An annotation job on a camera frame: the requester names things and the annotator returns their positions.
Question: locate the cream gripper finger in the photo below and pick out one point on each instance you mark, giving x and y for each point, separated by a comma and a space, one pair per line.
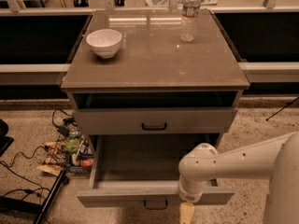
186, 211

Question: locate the grey drawer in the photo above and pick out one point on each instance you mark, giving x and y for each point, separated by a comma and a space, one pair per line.
154, 120
138, 169

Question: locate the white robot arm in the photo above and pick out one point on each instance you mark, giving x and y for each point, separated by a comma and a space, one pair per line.
276, 160

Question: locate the grey top drawer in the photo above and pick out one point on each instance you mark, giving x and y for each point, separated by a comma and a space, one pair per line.
154, 120

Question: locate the grey drawer cabinet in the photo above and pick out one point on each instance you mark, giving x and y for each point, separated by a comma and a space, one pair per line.
154, 68

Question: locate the black tripod leg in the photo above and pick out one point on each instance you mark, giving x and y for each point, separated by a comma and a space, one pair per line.
282, 108

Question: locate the pile of snack packages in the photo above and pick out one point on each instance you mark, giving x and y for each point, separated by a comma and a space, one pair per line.
69, 153

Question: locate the black stand leg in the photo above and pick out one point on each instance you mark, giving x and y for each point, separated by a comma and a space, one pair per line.
38, 209

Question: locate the white ceramic bowl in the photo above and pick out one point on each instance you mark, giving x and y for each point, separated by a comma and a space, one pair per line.
105, 42

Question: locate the black object at left edge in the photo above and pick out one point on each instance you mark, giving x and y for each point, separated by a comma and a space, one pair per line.
5, 141

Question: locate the clear plastic water bottle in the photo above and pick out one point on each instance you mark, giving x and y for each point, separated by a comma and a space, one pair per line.
189, 14

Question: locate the black power adapter with cable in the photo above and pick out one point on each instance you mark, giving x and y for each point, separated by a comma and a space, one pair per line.
67, 125

